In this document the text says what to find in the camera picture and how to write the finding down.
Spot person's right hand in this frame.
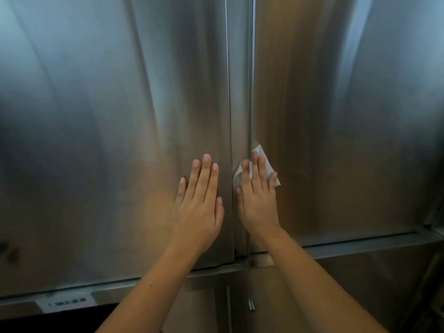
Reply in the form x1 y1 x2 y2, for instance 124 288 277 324
235 151 282 241

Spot person's left hand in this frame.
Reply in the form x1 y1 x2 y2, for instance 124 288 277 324
170 154 225 257

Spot white wet wipe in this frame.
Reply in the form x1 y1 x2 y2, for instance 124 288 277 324
232 144 281 188

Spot locking stainless steel cabinet door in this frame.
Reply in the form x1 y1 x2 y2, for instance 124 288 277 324
0 0 235 299

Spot person's left forearm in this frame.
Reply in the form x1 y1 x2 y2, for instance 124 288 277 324
95 246 198 333

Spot person's right forearm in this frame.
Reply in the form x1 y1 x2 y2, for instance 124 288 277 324
260 228 389 333

